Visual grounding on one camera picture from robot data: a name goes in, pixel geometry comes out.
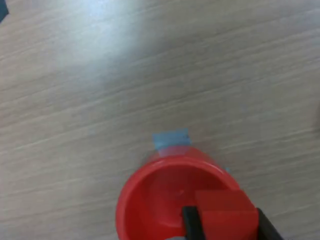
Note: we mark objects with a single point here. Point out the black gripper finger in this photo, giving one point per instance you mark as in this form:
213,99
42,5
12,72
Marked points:
192,225
268,227

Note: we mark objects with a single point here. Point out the red cube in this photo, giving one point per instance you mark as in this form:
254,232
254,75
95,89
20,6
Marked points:
225,207

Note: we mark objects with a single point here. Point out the red plastic cup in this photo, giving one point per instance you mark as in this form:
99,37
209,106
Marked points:
150,200

